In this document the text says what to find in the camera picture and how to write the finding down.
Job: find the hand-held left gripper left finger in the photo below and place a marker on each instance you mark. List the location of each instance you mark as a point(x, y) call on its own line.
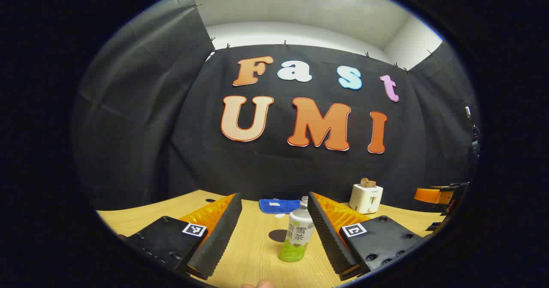
point(223, 228)

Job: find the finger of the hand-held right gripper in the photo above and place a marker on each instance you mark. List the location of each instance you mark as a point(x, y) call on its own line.
point(431, 195)

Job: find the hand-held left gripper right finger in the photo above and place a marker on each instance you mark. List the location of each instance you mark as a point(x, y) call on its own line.
point(326, 232)

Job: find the green label water bottle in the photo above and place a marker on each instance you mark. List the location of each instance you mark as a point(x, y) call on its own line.
point(294, 236)

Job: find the dark round coaster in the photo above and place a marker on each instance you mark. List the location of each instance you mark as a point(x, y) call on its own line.
point(274, 235)

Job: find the white toaster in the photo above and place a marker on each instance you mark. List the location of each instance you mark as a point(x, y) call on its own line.
point(364, 198)

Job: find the blue towel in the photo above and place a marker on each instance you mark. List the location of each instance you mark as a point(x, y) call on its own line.
point(276, 206)

